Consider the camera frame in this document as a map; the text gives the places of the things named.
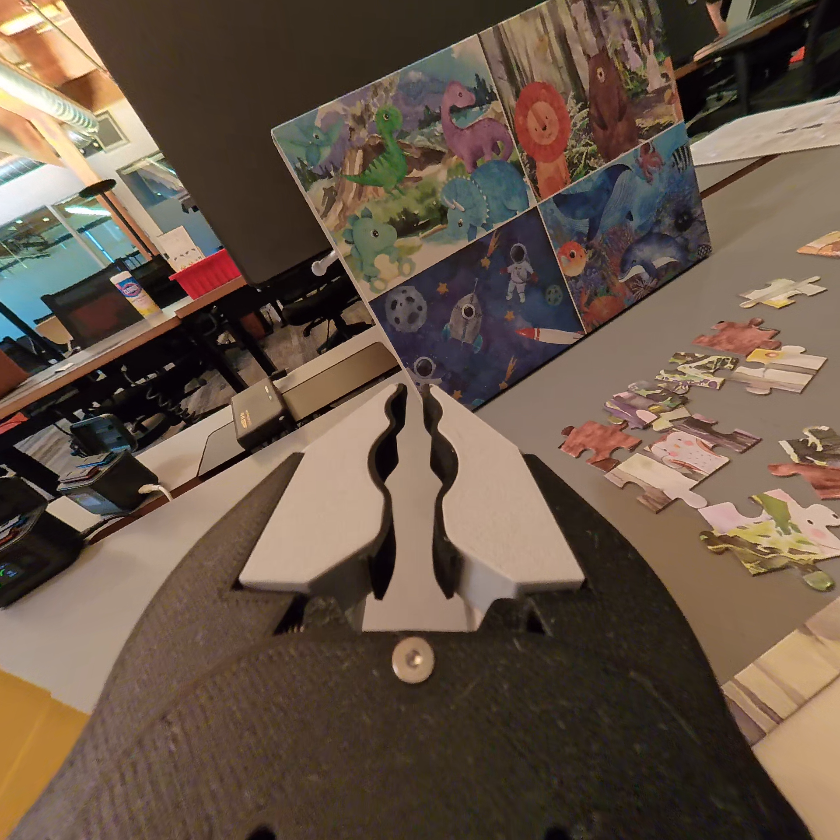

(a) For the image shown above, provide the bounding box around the yellow box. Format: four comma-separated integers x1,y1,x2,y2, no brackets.
0,669,89,840

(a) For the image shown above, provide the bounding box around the black partition panel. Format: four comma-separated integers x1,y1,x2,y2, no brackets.
62,0,559,286

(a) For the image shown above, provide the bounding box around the white paper sign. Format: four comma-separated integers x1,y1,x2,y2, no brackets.
157,226,201,271

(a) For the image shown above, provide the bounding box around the white printed instruction sheet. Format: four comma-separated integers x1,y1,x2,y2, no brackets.
692,98,840,166

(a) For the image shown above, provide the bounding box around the white puzzle board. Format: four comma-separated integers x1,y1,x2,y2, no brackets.
722,594,840,840

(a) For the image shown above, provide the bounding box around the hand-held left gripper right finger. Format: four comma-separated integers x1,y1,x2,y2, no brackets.
427,386,587,630

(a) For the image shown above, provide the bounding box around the black floor lamp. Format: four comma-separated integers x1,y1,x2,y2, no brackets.
79,178,155,263

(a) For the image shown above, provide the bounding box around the wooden desk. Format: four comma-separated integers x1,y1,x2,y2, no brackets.
0,276,257,421

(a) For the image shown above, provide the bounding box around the disinfectant wipes canister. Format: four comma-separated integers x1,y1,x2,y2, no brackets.
110,274,161,320

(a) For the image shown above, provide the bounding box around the red plastic bin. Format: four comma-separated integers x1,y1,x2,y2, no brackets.
169,256,245,299

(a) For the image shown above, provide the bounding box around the black office chair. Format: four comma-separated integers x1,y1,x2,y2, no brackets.
282,262,368,355

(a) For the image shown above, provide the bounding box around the small black battery charger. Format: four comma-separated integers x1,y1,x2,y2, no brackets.
58,413,160,515

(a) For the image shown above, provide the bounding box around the animal picture puzzle box lid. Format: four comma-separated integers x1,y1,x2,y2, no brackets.
271,0,713,632

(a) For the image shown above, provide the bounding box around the large black battery charger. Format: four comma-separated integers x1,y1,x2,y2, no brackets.
0,476,88,608

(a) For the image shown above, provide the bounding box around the pile of puzzle pieces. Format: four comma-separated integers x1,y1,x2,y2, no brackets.
559,262,840,592

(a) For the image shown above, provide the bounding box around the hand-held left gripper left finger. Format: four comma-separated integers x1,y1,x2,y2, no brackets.
238,382,409,602

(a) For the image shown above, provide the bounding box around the black power brick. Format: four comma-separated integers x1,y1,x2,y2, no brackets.
230,378,291,451

